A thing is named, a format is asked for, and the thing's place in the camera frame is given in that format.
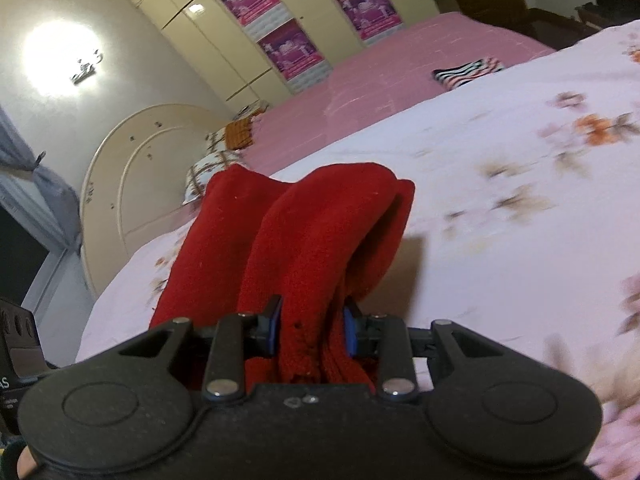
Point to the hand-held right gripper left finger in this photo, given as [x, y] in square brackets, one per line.
[274, 327]

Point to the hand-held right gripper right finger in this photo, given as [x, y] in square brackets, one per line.
[350, 332]

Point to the red garment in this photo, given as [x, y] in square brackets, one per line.
[300, 240]

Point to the dark window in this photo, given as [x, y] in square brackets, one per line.
[20, 260]

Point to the grey curtain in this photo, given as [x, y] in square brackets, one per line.
[45, 190]

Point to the floral checked pillow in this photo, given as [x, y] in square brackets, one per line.
[210, 167]

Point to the cream bed headboard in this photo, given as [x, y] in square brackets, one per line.
[140, 185]

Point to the orange brown cloth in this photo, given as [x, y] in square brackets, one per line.
[240, 132]

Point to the floral light pink blanket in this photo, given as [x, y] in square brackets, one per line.
[500, 200]

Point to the pink bed sheet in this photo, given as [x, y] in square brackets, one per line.
[400, 65]

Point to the striped folded cloth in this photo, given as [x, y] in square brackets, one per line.
[467, 72]

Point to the cream wardrobe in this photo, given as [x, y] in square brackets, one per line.
[190, 20]

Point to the dark wooden furniture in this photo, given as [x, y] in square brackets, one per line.
[575, 22]

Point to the wall lamp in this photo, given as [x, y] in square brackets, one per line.
[86, 67]

